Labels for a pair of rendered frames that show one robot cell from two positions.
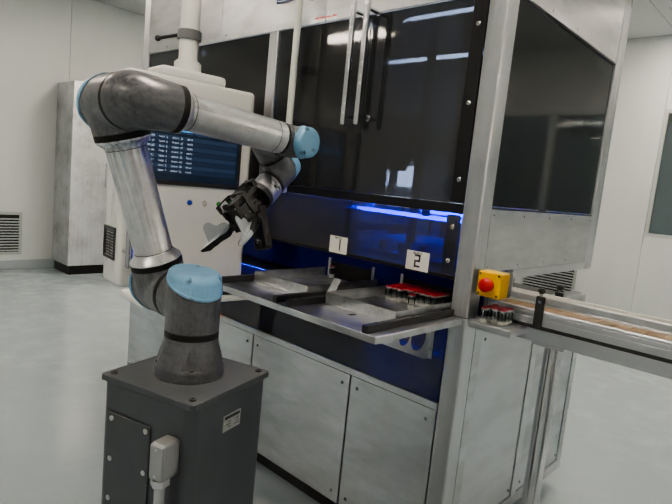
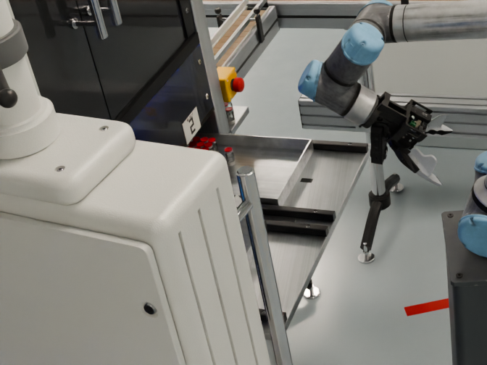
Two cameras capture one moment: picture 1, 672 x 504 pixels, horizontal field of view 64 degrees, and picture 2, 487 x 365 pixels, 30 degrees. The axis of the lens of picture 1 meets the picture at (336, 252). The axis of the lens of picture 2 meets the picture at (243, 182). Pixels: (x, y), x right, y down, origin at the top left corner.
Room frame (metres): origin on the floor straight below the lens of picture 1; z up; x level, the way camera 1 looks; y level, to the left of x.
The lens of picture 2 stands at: (2.08, 1.68, 2.13)
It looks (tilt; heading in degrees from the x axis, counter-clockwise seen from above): 34 degrees down; 255
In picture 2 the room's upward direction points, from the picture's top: 12 degrees counter-clockwise
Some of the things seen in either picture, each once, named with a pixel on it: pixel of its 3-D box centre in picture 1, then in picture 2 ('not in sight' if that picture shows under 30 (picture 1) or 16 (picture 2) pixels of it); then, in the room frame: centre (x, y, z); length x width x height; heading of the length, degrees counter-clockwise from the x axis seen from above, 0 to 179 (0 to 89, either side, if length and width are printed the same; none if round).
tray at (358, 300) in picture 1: (395, 301); (232, 168); (1.61, -0.19, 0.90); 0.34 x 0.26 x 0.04; 137
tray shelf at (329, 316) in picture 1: (338, 300); (235, 220); (1.67, -0.02, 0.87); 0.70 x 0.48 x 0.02; 47
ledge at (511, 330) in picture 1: (500, 325); (218, 119); (1.55, -0.50, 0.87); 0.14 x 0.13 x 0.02; 137
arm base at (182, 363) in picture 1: (190, 350); not in sight; (1.15, 0.30, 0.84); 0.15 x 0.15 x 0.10
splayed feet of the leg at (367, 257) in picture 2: not in sight; (380, 208); (0.91, -0.85, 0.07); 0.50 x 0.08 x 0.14; 47
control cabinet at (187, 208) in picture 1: (180, 178); (103, 356); (2.07, 0.62, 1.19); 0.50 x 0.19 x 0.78; 131
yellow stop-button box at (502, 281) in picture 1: (494, 283); (221, 84); (1.52, -0.46, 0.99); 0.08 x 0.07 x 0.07; 137
